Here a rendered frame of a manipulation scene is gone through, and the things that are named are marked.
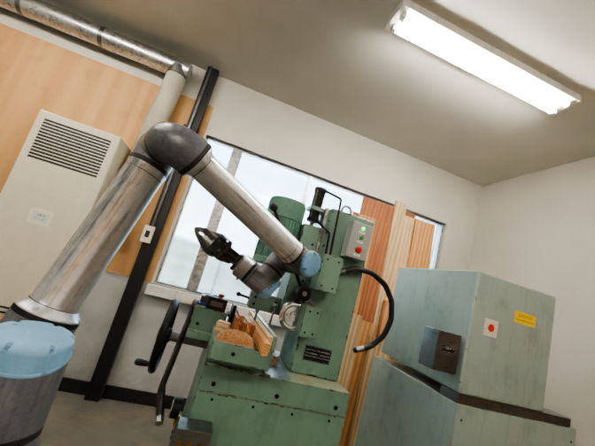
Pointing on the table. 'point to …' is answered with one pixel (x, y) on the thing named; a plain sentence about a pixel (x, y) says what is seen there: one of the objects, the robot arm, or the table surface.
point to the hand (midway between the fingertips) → (197, 230)
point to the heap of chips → (235, 337)
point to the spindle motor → (290, 210)
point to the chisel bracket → (263, 303)
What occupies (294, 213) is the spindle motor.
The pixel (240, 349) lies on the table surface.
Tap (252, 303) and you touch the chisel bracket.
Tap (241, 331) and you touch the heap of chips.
